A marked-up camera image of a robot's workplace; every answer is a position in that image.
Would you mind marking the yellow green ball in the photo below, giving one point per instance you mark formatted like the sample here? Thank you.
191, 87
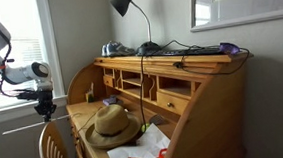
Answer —
145, 128

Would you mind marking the wooden roll-top desk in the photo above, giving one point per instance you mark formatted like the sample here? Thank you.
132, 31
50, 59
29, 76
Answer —
211, 117

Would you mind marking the wooden slatted chair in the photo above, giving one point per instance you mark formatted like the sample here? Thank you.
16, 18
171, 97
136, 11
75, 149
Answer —
50, 138

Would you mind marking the grey blue sneaker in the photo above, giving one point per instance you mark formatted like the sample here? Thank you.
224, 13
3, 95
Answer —
104, 51
119, 50

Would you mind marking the white framed wall picture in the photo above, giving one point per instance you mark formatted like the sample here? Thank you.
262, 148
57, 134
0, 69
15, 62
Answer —
244, 18

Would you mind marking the black desk lamp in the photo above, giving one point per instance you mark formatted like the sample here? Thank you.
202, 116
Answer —
121, 3

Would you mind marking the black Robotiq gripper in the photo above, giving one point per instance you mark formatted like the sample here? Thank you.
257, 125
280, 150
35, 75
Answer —
45, 104

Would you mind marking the black computer keyboard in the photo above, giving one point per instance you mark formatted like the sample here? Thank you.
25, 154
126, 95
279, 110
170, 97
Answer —
193, 52

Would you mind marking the white framed window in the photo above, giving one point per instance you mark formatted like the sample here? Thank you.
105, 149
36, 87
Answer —
47, 45

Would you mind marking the purple computer mouse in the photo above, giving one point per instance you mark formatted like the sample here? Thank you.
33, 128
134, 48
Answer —
229, 47

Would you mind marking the small grey object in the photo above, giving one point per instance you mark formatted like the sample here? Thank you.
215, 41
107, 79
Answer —
156, 119

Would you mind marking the tan straw hat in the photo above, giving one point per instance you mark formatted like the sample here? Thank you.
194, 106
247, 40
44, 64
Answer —
113, 124

